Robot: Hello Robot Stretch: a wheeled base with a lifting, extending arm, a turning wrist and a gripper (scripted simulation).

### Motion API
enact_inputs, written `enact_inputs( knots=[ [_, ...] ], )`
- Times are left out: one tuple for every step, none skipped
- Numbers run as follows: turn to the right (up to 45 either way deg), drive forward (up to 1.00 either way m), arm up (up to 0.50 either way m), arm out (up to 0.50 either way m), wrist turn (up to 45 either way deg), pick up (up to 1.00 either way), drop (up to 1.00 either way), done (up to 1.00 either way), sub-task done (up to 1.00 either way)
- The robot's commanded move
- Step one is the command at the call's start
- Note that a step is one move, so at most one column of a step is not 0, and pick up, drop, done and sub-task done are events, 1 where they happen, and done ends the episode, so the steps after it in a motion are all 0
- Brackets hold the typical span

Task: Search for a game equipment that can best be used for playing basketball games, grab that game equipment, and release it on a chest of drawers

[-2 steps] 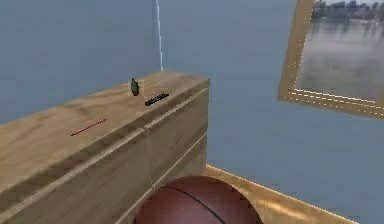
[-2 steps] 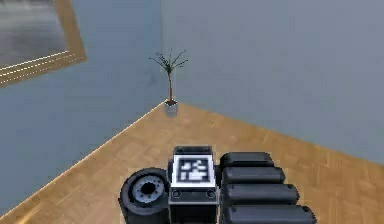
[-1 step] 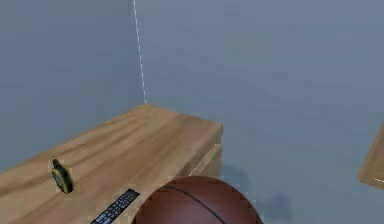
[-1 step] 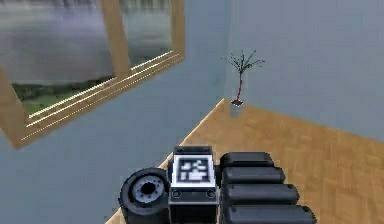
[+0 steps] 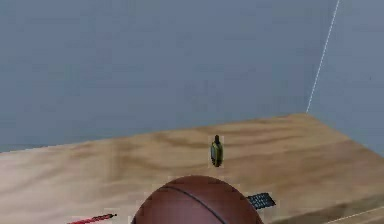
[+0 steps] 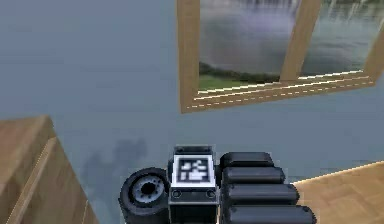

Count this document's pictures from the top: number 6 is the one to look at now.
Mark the light wooden cupboard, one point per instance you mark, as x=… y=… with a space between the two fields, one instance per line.
x=33 y=173

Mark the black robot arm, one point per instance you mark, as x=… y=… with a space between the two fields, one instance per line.
x=253 y=193

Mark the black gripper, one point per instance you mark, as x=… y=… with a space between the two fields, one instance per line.
x=145 y=191

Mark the wooden framed window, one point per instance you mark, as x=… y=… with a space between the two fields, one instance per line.
x=246 y=50

